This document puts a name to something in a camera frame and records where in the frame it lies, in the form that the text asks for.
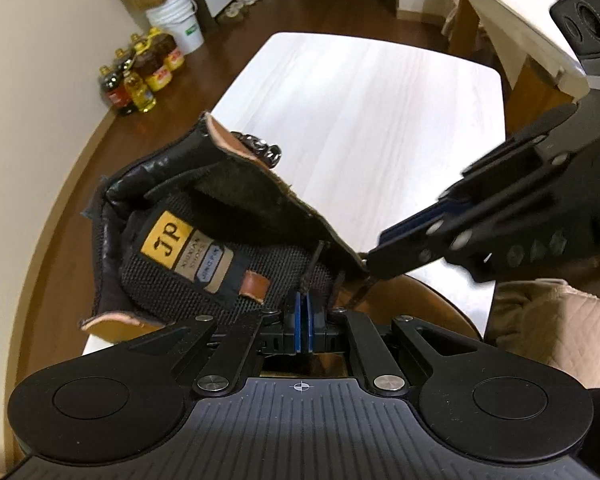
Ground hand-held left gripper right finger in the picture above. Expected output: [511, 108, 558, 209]
[305, 290, 483, 398]

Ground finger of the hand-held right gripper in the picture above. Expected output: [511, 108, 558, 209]
[367, 151, 570, 284]
[376, 106, 582, 242]

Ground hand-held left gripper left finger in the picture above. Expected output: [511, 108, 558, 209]
[115, 290, 305, 397]

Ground dark brown shoelace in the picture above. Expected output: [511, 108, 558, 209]
[297, 240, 381, 311]

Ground brown leather boot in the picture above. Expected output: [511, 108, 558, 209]
[77, 110, 483, 351]

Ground beige quilted sofa cover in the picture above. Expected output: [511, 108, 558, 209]
[482, 255, 600, 391]

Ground white dining table wooden legs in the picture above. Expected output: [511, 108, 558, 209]
[442, 0, 593, 146]

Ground group of cooking oil bottles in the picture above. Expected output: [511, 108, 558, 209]
[97, 30, 186, 117]

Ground white plastic bucket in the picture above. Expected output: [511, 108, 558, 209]
[145, 0, 205, 56]

